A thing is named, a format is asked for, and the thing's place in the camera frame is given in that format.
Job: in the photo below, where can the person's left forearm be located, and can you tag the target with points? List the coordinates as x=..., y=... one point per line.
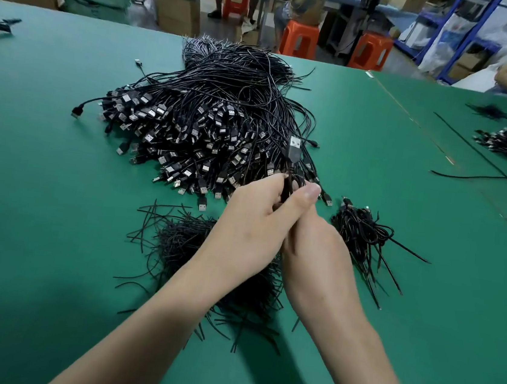
x=151, y=328

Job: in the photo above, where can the blue metal shelf rack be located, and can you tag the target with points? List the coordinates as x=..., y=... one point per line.
x=469, y=36

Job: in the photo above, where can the orange plastic stool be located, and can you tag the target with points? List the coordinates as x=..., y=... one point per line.
x=299, y=37
x=236, y=3
x=371, y=50

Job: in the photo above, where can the person's right hand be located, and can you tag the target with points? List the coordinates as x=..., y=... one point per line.
x=322, y=270

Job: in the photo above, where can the person's left thumb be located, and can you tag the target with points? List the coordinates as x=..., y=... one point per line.
x=300, y=204

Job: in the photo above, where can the pile of black twist ties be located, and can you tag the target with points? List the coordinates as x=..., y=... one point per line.
x=184, y=241

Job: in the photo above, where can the person's right forearm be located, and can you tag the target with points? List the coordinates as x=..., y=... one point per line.
x=361, y=370

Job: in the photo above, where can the person's right fingers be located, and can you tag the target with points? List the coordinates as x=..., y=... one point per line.
x=297, y=184

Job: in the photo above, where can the person's left hand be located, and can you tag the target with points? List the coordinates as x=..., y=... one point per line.
x=243, y=238

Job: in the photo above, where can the brown cardboard box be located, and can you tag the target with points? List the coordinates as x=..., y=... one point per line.
x=178, y=14

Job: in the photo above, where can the white plastic bag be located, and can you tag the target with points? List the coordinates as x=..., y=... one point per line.
x=448, y=43

